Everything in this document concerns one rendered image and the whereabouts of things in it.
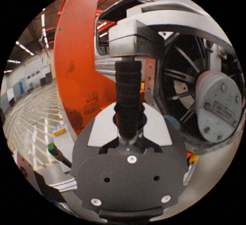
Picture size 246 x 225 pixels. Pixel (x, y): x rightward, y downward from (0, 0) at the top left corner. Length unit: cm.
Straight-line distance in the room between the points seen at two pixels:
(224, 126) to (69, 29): 48
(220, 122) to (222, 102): 4
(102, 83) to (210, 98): 38
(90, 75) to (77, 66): 7
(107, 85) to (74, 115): 21
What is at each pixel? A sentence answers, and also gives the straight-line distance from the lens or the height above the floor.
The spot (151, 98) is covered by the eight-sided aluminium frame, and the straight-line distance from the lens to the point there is 35.
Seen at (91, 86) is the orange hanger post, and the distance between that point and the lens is 34.
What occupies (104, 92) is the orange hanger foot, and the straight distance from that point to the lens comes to 41.
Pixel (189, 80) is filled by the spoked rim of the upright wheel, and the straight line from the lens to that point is 40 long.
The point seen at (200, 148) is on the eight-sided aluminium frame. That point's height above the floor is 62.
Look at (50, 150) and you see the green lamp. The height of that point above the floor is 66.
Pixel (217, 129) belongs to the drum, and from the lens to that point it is 19.
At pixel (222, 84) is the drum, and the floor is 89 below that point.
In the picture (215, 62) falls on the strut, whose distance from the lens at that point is 31.
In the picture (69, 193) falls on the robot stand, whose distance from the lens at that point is 82.
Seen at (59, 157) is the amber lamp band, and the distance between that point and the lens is 41.
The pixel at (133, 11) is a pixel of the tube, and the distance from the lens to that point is 16.
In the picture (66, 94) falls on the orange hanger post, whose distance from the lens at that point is 32.
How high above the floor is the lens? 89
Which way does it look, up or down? 29 degrees down
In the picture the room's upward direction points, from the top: 1 degrees counter-clockwise
